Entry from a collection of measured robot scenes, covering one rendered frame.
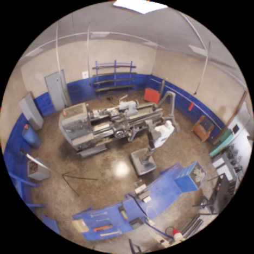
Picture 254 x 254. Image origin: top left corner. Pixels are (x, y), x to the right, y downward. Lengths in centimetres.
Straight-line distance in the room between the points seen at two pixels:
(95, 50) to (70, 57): 125
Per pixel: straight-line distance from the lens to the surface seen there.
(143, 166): 207
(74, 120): 157
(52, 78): 473
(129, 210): 138
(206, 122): 448
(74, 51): 457
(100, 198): 226
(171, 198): 160
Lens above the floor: 219
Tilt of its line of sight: 47 degrees down
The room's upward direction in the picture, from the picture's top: 7 degrees clockwise
